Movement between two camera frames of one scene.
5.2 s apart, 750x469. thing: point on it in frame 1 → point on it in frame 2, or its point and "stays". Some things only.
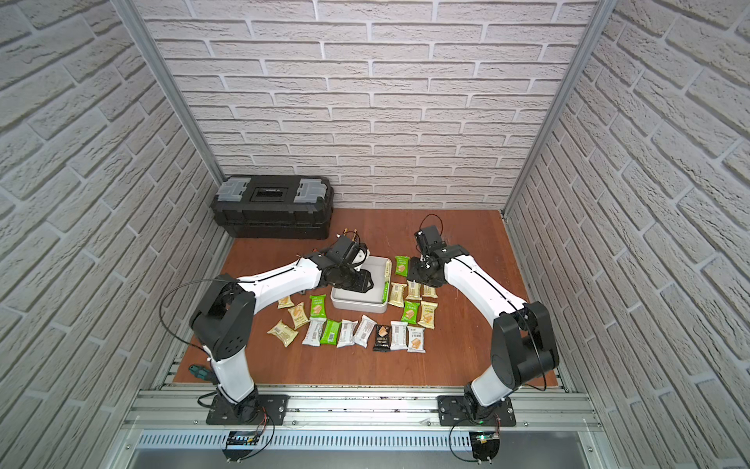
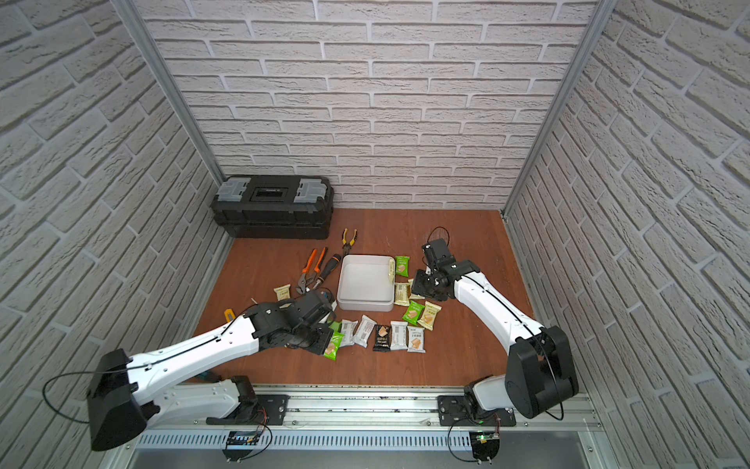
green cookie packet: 385,292 → 333,348
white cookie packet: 398,335 stays
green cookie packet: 401,266 stays
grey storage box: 376,299 stays
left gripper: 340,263 → 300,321
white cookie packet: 416,340 stays
